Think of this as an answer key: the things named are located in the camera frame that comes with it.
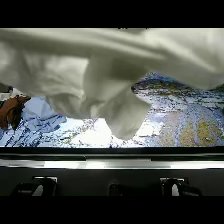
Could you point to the white shirt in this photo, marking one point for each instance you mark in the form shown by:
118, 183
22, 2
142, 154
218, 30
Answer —
100, 66

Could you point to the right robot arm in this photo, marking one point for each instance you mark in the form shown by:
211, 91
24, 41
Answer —
178, 188

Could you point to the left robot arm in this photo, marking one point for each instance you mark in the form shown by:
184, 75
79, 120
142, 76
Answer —
35, 188

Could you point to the brown garment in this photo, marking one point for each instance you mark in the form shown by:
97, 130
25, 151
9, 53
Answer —
12, 110

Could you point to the silver frame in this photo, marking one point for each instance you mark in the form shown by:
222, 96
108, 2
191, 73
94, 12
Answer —
110, 164

